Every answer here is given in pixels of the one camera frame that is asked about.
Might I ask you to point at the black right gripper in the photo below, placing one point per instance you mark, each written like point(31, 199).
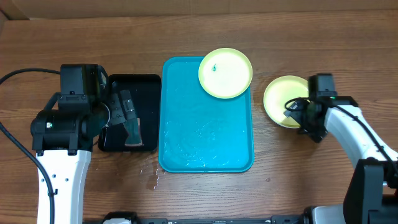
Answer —
point(299, 107)

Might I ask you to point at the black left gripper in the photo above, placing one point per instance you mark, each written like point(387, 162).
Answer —
point(119, 114)

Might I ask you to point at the yellow plate front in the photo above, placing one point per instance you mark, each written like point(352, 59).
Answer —
point(278, 92)

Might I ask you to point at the yellow plate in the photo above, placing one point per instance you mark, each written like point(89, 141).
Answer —
point(225, 73)
point(278, 92)

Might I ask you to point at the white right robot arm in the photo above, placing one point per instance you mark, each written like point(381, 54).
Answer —
point(375, 163)

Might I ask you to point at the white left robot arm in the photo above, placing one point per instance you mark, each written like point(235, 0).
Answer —
point(63, 134)

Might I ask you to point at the black plastic tray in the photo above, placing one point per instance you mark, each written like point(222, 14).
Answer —
point(145, 91)

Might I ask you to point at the teal plastic tray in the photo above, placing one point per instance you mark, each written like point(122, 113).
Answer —
point(199, 133)

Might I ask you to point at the yellow plate rear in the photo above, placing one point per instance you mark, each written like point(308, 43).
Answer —
point(225, 73)

